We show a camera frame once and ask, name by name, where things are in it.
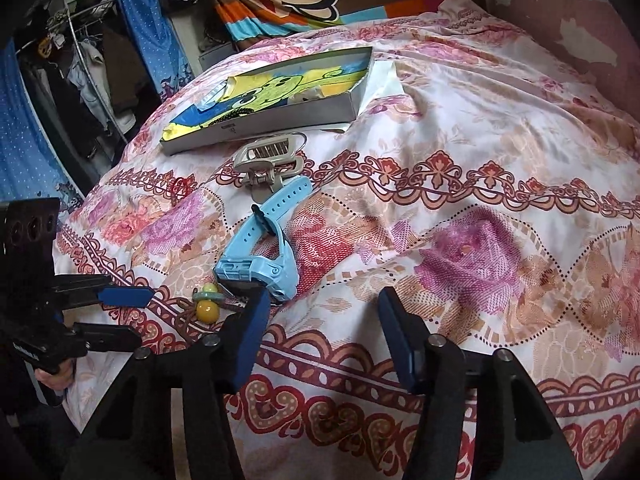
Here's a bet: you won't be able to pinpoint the person's left hand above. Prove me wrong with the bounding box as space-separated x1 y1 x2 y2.
32 360 77 397

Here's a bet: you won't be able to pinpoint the silver metal watch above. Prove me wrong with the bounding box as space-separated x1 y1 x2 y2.
233 131 309 202

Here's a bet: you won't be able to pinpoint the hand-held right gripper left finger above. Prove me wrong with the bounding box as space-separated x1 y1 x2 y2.
62 287 274 480

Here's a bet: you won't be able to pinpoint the grey hanging shirt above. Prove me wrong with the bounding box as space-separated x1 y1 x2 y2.
67 40 115 126

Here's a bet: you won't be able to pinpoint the white box lid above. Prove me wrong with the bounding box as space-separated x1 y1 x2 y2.
320 59 406 134

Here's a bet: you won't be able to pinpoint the brown hanging jacket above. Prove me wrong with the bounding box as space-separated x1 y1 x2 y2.
100 19 152 132

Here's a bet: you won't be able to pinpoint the cartoon drawing paper liner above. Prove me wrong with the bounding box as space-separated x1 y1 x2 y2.
167 54 369 141

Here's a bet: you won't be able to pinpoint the metal clothes rack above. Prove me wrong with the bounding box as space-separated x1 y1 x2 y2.
15 7 130 145

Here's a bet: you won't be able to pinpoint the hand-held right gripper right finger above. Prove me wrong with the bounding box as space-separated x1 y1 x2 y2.
377 286 583 480

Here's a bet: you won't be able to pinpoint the white cabinet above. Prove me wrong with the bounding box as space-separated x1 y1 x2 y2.
197 10 242 75

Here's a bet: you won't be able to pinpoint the black hanging clothes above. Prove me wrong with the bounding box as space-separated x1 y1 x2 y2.
20 55 112 161

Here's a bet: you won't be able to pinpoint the light blue wristwatch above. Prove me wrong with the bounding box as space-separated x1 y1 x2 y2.
213 174 312 304

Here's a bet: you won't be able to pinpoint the yellow bead cord bracelet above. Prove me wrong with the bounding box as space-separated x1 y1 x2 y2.
180 284 251 333

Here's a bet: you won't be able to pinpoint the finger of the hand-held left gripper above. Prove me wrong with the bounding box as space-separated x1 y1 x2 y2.
70 323 144 357
50 274 155 310

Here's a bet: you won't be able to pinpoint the crumpled white paper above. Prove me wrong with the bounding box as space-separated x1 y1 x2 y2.
291 88 327 108

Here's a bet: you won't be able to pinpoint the blue dotted curtain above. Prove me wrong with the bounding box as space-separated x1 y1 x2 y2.
107 0 195 103
0 40 85 211

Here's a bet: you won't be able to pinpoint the grey shallow cardboard box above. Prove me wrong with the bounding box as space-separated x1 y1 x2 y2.
160 46 375 156

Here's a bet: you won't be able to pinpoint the floral pink blanket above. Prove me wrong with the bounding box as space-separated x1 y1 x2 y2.
52 0 640 480

